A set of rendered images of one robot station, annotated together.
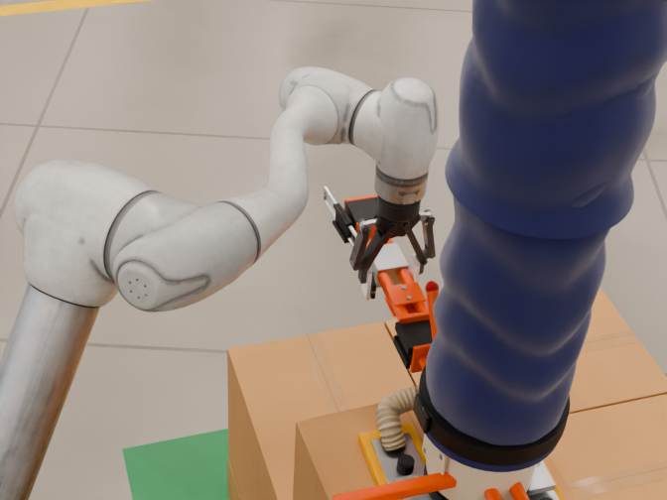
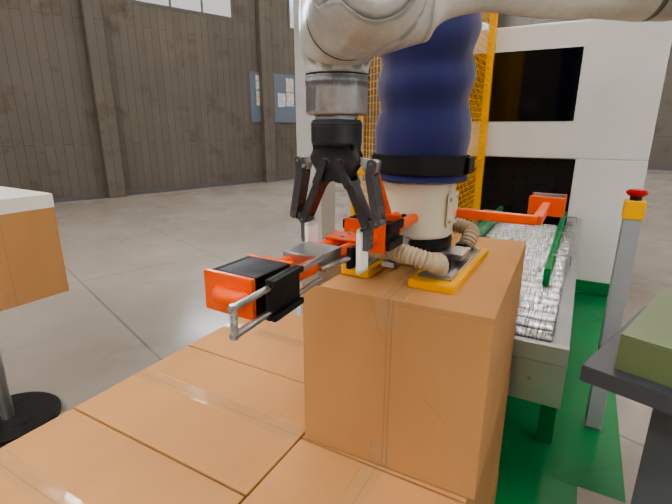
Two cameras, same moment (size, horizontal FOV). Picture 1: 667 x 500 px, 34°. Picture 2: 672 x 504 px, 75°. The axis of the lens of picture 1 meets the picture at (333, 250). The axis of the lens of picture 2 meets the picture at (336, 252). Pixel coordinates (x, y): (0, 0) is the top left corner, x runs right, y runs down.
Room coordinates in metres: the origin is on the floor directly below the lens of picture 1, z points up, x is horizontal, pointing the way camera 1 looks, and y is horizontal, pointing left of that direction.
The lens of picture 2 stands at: (1.99, 0.39, 1.27)
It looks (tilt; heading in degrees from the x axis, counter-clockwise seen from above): 16 degrees down; 229
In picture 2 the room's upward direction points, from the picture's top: straight up
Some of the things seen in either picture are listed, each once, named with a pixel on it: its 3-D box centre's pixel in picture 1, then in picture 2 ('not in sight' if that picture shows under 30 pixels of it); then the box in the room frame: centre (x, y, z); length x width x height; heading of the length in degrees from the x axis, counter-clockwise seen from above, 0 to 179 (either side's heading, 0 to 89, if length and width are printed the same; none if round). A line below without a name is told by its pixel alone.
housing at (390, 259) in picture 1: (386, 265); (312, 262); (1.61, -0.10, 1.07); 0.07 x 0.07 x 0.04; 19
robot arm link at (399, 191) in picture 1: (401, 179); (336, 98); (1.55, -0.11, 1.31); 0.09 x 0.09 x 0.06
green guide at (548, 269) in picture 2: not in sight; (564, 239); (-0.76, -0.64, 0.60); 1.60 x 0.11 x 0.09; 20
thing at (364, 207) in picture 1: (367, 218); (250, 284); (1.74, -0.06, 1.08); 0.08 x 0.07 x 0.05; 19
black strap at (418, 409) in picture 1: (490, 400); (421, 162); (1.16, -0.25, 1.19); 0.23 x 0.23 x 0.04
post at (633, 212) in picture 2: not in sight; (612, 321); (0.06, -0.10, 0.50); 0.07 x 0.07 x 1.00; 20
